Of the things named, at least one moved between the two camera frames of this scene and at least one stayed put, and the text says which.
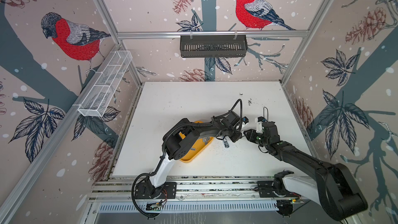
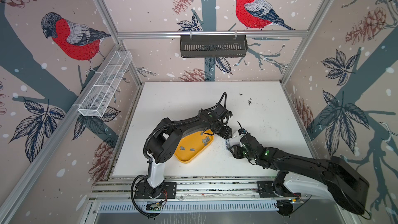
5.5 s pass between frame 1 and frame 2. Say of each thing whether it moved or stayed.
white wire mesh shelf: stayed
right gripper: moved
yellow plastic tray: stayed
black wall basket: stayed
